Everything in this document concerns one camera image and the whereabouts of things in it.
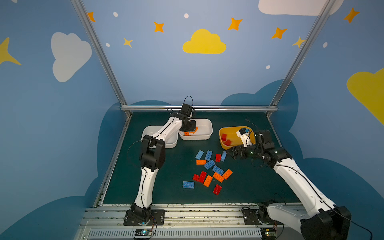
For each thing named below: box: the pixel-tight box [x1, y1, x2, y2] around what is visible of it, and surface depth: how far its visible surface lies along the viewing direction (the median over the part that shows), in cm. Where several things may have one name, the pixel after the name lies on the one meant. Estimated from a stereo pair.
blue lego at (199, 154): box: [195, 150, 204, 160], surface depth 100 cm
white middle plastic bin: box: [178, 118, 214, 141], surface depth 110 cm
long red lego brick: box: [198, 171, 207, 184], surface depth 89 cm
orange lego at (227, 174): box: [222, 168, 233, 180], surface depth 91 cm
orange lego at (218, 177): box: [212, 172, 224, 183], surface depth 90 cm
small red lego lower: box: [193, 173, 200, 182], surface depth 88 cm
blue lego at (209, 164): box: [204, 159, 216, 170], surface depth 95 cm
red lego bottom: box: [213, 184, 222, 196], surface depth 84 cm
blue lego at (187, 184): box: [182, 181, 195, 189], surface depth 86 cm
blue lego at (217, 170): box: [212, 165, 224, 176], surface depth 92 cm
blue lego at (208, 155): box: [205, 150, 213, 161], surface depth 98 cm
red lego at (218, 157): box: [215, 153, 222, 163], surface depth 97 cm
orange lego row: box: [196, 159, 207, 165], surface depth 95 cm
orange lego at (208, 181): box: [203, 175, 213, 188], surface depth 88 cm
